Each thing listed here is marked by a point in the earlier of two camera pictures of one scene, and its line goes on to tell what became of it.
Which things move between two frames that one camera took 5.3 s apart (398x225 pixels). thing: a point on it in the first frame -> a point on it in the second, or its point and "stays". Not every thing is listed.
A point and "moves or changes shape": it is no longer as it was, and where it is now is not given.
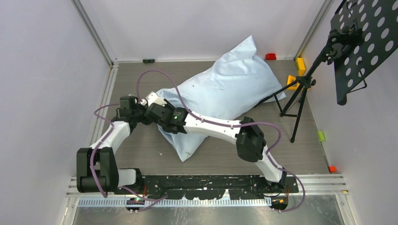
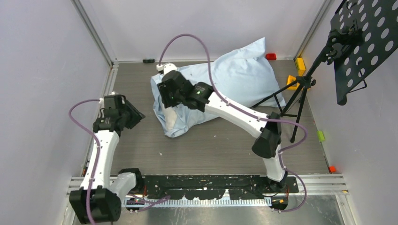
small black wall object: x=145 y=61 stays
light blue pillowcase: x=218 y=89 moves or changes shape
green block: x=321 y=136 stays
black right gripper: x=167 y=105 -> x=166 y=102
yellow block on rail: x=301 y=66 stays
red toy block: x=270 y=56 stays
